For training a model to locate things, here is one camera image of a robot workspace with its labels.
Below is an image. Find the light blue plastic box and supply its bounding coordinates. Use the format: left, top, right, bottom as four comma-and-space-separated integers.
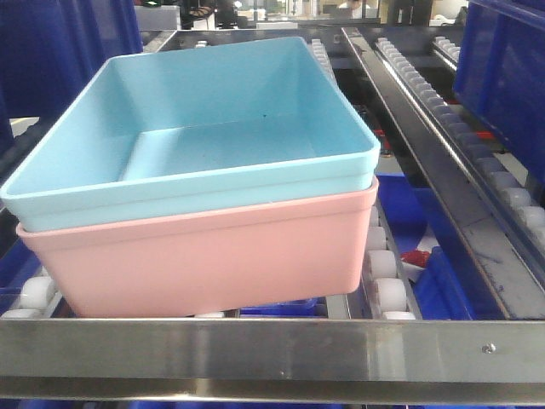
1, 37, 380, 232

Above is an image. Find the pink plastic box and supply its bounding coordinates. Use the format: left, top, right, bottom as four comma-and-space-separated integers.
16, 181, 379, 318

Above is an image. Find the white roller track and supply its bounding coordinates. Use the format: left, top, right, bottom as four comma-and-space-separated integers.
1, 266, 62, 319
376, 37, 544, 254
310, 38, 418, 320

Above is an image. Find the blue crate far right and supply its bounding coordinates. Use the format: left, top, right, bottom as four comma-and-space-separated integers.
453, 1, 544, 179

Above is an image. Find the white roller track left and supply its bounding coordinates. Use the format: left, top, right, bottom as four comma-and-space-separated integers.
1, 266, 62, 319

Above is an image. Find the blue crate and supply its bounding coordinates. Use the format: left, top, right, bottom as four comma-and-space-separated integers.
1, 1, 142, 152
453, 1, 544, 179

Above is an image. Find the steel divider rail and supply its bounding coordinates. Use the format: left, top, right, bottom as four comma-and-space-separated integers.
341, 27, 544, 320

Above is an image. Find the blue crate lower shelf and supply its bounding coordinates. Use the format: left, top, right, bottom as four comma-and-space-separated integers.
239, 174, 497, 320

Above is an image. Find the blue crate far left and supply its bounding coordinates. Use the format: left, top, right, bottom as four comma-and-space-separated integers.
1, 1, 142, 152

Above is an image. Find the white roller track middle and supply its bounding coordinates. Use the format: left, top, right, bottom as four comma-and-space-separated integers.
310, 38, 418, 320

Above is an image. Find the white roller track right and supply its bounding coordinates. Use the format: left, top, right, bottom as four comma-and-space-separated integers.
376, 37, 544, 254

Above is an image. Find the stainless steel shelf frame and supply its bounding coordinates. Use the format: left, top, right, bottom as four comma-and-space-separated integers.
1, 318, 544, 406

